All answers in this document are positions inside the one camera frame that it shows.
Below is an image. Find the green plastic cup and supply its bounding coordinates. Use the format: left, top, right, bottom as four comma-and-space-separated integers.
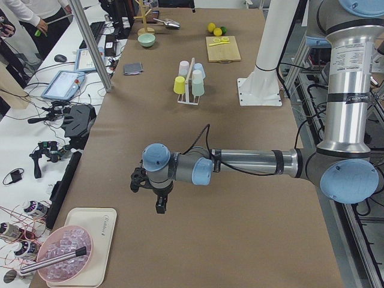
192, 79, 205, 97

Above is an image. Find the pink bowl of ice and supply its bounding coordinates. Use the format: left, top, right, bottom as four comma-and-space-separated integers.
37, 226, 92, 283

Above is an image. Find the yellow plastic cup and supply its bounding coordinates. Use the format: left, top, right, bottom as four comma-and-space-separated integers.
173, 76, 185, 95

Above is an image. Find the pink plastic cup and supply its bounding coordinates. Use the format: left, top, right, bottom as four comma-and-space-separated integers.
178, 61, 190, 79

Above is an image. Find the computer mouse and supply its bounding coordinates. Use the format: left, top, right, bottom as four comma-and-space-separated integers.
54, 54, 67, 63

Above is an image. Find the black bar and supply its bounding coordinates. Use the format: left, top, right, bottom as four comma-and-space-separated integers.
46, 152, 82, 230

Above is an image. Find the teach pendant tablet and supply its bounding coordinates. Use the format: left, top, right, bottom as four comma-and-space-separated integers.
41, 70, 85, 101

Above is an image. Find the whole yellow lemon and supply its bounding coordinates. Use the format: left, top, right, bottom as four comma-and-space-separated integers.
207, 22, 216, 33

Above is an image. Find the green lime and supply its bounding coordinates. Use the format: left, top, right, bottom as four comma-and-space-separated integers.
220, 26, 227, 35

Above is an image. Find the blue plastic cup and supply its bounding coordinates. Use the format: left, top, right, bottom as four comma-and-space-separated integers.
193, 62, 206, 79

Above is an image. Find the green bowl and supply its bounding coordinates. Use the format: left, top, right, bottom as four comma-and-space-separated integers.
137, 33, 156, 48

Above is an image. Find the black teleoperation device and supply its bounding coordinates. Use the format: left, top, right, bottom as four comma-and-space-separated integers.
28, 101, 97, 149

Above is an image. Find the wooden mug tree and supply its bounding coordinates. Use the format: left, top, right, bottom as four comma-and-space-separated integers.
134, 0, 155, 36

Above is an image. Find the yellow plastic knife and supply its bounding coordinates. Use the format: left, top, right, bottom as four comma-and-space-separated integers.
208, 41, 230, 47

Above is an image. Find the white plastic cup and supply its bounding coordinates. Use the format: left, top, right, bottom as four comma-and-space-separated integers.
192, 70, 203, 84

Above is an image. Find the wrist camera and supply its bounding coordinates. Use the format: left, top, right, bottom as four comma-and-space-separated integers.
130, 167, 152, 193

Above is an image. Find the aluminium frame post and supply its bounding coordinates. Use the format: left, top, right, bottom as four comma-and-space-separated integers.
68, 0, 112, 92

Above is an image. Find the black keyboard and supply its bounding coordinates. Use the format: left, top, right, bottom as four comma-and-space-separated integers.
90, 21, 106, 44

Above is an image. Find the metal scoop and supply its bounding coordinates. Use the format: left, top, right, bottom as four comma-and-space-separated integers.
154, 18, 181, 29

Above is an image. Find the cream plastic tray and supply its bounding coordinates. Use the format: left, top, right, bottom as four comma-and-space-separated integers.
47, 208, 117, 287

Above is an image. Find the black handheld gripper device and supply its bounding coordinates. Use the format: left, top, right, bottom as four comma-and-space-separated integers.
29, 140, 72, 179

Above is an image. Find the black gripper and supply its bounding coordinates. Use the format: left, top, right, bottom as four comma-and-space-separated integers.
152, 182, 173, 214

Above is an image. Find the wooden cutting board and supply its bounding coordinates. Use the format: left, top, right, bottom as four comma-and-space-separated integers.
206, 36, 241, 63

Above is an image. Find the metal muddler stick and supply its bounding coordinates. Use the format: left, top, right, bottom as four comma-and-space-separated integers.
20, 246, 87, 275

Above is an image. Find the person in white shirt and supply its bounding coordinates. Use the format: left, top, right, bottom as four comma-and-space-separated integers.
3, 0, 71, 59

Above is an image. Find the grey cloth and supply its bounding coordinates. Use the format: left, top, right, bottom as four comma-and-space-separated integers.
124, 62, 143, 75

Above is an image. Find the white wire cup rack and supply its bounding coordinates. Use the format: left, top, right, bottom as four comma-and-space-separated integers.
177, 58, 203, 106

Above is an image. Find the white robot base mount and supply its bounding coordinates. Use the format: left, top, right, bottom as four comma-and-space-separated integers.
238, 0, 299, 106

